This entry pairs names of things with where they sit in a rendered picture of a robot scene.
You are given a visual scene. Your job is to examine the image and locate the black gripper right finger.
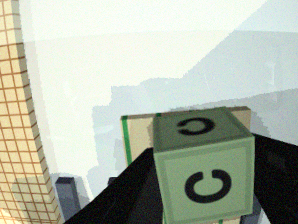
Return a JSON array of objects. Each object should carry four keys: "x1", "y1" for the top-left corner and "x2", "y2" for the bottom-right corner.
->
[{"x1": 251, "y1": 133, "x2": 298, "y2": 224}]

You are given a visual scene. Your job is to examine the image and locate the green cube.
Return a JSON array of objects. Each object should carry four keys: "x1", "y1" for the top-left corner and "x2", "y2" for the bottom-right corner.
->
[{"x1": 153, "y1": 107, "x2": 255, "y2": 224}]

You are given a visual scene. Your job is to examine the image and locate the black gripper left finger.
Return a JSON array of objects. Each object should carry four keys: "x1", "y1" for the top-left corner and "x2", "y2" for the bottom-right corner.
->
[{"x1": 64, "y1": 147, "x2": 162, "y2": 224}]

